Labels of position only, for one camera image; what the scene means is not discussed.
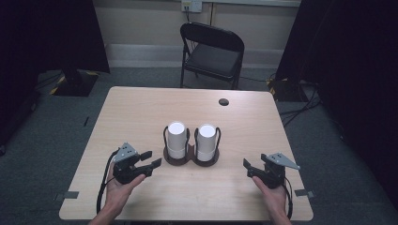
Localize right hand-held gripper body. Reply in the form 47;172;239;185
250;152;301;190

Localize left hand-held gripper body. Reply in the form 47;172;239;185
112;142;148;186

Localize black double cup holder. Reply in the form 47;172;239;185
162;126;222;168

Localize stack of white paper cups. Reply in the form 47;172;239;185
166;121;188;160
196;123;218;162

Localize person's right hand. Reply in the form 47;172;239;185
252;175;290;214

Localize person's left hand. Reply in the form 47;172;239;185
105;162;147;217

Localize grey tape strip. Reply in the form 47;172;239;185
54;190;80;202
294;188;315;199

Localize black stand base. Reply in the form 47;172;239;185
49;68;100;98
267;77;302;103

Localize black folding chair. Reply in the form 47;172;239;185
179;22;246;91

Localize dark curtain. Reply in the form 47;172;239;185
274;0;398;201
0;0;111;148

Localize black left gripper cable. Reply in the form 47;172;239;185
96;148;121;215

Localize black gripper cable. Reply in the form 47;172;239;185
96;148;121;215
282;177;294;220

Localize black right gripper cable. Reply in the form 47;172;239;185
282;177;294;220

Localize black floor cables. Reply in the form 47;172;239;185
279;80;323;128

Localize white wall socket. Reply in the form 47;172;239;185
181;0;204;13

